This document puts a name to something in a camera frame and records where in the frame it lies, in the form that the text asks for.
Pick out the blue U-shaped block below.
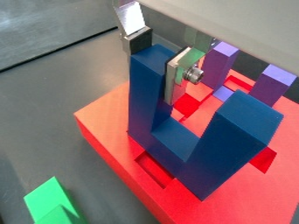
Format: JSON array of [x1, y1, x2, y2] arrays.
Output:
[[128, 45, 283, 200]]

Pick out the green arch block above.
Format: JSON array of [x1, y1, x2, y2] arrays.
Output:
[[23, 177, 88, 224]]

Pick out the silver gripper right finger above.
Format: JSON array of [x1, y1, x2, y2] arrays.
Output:
[[164, 27, 219, 106]]

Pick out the purple U-shaped block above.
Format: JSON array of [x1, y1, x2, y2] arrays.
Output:
[[202, 42, 296, 107]]

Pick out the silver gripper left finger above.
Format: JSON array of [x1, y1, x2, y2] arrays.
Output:
[[112, 0, 152, 55]]

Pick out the red base fixture block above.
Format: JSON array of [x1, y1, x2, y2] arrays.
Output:
[[75, 81, 299, 224]]

